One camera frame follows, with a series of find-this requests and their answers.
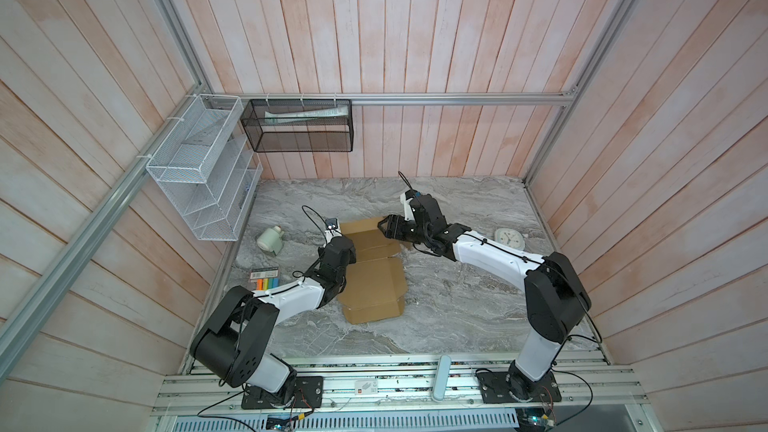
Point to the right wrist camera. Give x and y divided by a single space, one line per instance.
405 199

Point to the black mesh basket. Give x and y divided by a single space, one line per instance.
298 138

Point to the aluminium wall frame bar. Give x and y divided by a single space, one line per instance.
419 99

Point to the white tape roll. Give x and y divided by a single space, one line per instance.
270 241

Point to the white label tag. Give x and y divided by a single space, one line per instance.
367 386

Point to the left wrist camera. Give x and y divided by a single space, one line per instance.
331 229

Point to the white wire mesh shelf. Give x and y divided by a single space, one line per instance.
205 168

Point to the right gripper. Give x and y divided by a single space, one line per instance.
394 224

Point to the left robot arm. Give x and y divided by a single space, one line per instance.
233 341

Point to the brown cardboard box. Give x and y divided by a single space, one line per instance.
376 283

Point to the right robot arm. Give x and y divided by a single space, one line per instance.
556 299

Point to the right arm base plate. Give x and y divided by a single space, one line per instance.
511 386

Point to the coloured marker pack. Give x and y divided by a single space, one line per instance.
263 279

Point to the white round clock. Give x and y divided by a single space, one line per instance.
510 238

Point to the aluminium front rail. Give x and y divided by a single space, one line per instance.
405 382

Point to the paper sheet in basket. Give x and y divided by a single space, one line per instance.
318 117

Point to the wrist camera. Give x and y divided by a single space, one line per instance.
331 229
405 199

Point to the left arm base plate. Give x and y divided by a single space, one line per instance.
297 392

